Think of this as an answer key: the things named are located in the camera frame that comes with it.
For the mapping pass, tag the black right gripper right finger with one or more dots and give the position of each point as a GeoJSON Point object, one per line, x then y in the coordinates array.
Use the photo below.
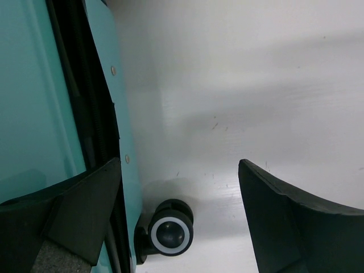
{"type": "Point", "coordinates": [295, 231]}

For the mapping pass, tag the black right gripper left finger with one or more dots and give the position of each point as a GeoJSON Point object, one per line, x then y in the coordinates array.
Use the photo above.
{"type": "Point", "coordinates": [60, 228]}

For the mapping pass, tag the pink hard-shell suitcase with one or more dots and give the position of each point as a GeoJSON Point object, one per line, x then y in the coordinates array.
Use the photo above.
{"type": "Point", "coordinates": [64, 111]}

